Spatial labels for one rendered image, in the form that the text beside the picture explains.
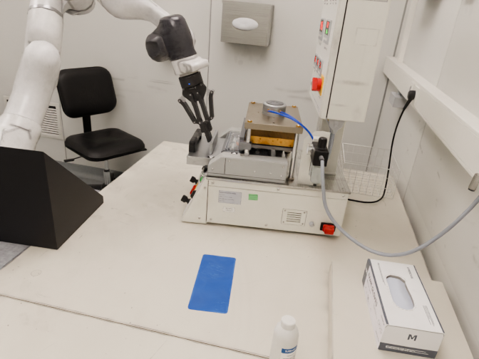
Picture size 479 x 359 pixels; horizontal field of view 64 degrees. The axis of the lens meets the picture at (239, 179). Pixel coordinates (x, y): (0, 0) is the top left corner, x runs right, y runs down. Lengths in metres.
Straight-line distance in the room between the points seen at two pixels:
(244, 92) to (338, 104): 1.65
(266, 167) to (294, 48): 1.56
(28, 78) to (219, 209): 0.71
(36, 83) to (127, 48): 1.70
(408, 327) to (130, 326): 0.60
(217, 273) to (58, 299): 0.41
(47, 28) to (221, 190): 0.77
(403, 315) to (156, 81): 2.41
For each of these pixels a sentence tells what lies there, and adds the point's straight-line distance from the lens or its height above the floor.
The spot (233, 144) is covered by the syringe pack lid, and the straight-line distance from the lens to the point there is 1.30.
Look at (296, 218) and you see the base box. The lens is 1.28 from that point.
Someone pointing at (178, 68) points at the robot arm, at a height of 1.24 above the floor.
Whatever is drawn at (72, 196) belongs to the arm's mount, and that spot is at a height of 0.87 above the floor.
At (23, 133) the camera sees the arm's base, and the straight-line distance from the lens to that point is 1.32.
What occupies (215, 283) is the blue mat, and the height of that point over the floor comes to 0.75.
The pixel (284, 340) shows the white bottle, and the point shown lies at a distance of 0.80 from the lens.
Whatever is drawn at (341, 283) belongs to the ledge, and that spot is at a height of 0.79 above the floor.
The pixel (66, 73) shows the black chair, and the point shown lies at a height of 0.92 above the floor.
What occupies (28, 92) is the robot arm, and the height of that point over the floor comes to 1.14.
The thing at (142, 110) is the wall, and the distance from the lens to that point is 3.05.
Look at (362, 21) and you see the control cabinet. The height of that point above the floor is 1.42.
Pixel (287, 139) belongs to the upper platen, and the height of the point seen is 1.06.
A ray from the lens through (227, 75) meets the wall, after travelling 2.77.
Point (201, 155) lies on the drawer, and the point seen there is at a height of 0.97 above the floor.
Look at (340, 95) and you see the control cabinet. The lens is 1.16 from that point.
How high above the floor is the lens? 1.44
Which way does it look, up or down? 25 degrees down
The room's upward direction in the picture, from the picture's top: 5 degrees clockwise
